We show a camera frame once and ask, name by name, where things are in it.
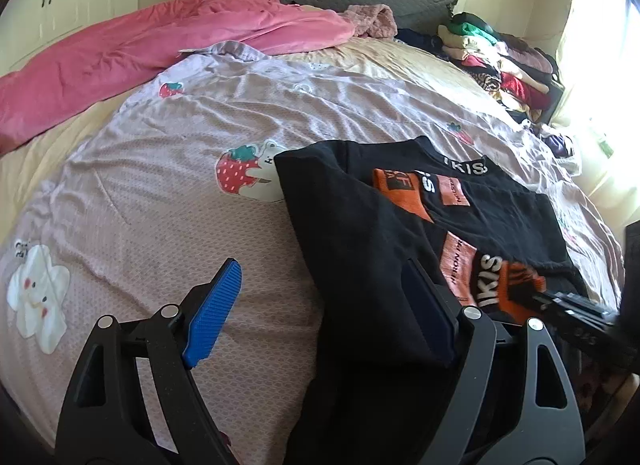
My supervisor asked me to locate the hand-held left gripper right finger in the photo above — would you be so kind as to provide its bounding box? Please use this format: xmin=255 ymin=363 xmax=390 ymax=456
xmin=401 ymin=258 xmax=587 ymax=465

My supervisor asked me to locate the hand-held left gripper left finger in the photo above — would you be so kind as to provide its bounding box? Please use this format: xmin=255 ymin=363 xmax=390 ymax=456
xmin=54 ymin=258 xmax=244 ymax=465

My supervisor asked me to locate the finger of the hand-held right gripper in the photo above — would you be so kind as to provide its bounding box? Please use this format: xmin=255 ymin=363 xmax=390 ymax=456
xmin=534 ymin=290 xmax=623 ymax=348

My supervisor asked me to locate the black printed t-shirt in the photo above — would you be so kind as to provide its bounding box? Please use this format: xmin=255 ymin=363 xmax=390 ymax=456
xmin=274 ymin=136 xmax=617 ymax=465

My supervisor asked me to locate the pile of colourful clothes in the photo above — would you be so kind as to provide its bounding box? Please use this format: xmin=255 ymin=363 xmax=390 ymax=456
xmin=436 ymin=11 xmax=566 ymax=122

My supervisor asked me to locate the lilac strawberry printed blanket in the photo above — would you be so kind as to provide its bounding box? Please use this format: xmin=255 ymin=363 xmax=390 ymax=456
xmin=0 ymin=40 xmax=627 ymax=452

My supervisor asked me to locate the purple and white garment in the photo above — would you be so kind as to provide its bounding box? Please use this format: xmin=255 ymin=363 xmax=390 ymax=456
xmin=542 ymin=126 xmax=584 ymax=174

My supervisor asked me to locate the cream bed sheet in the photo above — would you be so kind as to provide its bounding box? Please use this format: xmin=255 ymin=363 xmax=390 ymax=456
xmin=0 ymin=36 xmax=506 ymax=256

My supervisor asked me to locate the pink duvet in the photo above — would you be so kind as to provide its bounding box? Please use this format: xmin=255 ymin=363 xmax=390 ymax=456
xmin=0 ymin=0 xmax=357 ymax=154

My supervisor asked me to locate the navy blue garment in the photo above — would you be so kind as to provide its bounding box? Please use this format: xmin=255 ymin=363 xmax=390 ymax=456
xmin=395 ymin=27 xmax=453 ymax=56

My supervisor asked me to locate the cream curtain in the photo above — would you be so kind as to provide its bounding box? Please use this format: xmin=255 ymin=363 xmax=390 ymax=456
xmin=550 ymin=0 xmax=640 ymax=173

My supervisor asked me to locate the dusty pink fluffy garment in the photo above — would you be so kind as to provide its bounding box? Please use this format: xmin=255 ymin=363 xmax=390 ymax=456
xmin=342 ymin=4 xmax=399 ymax=40

